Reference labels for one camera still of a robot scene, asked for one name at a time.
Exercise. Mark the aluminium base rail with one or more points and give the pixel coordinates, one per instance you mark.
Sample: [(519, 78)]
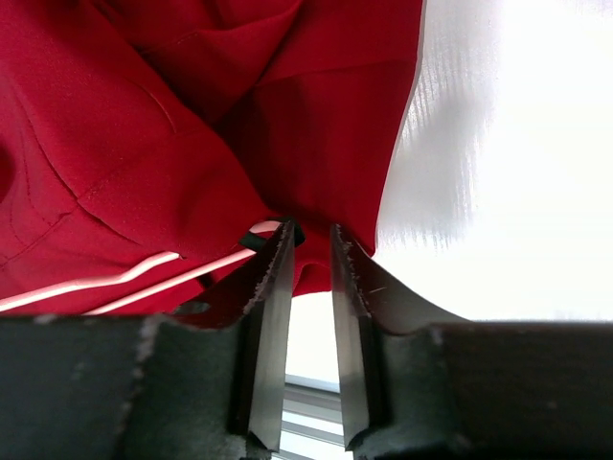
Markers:
[(311, 420)]

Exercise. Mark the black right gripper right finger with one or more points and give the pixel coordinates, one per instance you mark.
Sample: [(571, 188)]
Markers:
[(419, 382)]

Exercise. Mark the red skirt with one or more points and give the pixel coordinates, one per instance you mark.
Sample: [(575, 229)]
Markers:
[(132, 128)]

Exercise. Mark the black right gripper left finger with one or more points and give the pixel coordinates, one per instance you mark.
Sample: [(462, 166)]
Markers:
[(205, 382)]

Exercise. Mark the pink wire hanger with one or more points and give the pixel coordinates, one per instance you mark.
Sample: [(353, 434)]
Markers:
[(164, 258)]

